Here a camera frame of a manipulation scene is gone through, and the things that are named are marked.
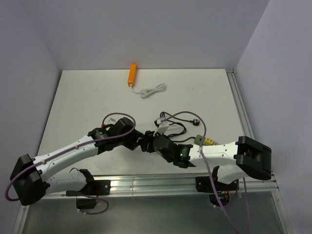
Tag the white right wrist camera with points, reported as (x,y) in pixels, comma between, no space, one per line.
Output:
(162,126)

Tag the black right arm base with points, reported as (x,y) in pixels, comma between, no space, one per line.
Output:
(203,185)

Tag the aluminium right rail frame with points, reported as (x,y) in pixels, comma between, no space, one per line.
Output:
(277,203)

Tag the yellow USB plug adapter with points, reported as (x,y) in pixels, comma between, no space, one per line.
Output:
(208,142)

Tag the aluminium front rail frame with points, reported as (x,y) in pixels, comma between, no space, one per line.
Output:
(157,204)

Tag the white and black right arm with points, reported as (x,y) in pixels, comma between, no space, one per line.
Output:
(245,157)

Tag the green power strip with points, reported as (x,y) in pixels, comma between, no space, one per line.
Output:
(198,139)

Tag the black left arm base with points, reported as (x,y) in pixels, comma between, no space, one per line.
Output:
(89,196)

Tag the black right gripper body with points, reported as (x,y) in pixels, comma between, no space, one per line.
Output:
(150,135)

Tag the orange power strip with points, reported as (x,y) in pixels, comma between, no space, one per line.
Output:
(132,75)

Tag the aluminium rail frame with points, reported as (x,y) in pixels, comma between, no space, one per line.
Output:
(277,203)
(157,204)

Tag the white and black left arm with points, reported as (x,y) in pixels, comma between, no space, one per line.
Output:
(33,178)

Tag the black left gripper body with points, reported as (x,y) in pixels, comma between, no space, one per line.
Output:
(130,141)

